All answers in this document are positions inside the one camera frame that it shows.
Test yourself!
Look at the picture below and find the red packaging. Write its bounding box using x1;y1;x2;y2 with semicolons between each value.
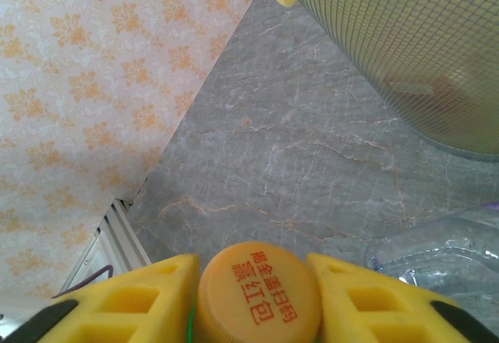
380;56;484;114

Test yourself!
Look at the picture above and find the purple label bottle white cap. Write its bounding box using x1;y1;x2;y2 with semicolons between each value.
362;201;499;309

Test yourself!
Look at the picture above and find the green bottle orange cap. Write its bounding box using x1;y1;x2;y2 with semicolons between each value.
189;241;323;343

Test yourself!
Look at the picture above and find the mesh waste bin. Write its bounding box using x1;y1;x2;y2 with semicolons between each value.
294;0;499;163

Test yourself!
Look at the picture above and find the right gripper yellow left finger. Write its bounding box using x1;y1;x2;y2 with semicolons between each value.
0;253;202;343

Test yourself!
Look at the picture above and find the aluminium side rail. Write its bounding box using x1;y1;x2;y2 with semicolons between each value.
58;197;153;301

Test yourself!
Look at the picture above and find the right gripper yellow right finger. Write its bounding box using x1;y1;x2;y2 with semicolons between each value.
306;252;499;343

